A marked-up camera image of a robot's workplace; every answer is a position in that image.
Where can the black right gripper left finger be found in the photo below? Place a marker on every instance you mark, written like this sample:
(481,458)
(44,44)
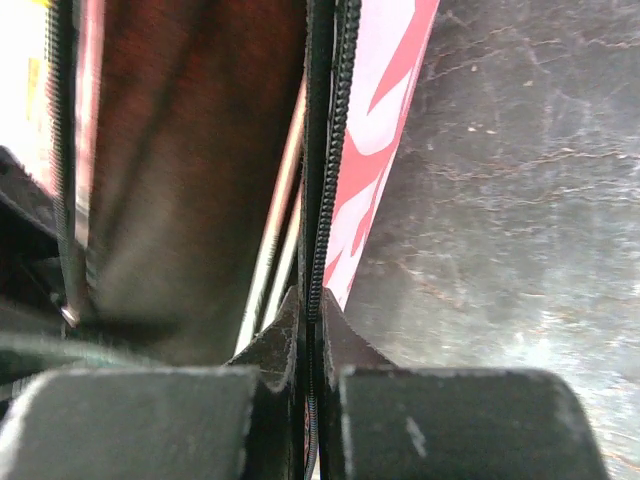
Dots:
(79,410)

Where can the pink badminton racket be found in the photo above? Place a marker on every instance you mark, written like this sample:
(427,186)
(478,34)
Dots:
(284,265)
(275,228)

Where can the pink sport racket bag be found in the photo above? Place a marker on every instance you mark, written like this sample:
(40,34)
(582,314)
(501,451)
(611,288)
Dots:
(140,146)

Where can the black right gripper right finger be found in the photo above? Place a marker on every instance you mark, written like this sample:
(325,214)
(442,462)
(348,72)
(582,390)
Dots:
(382,421)

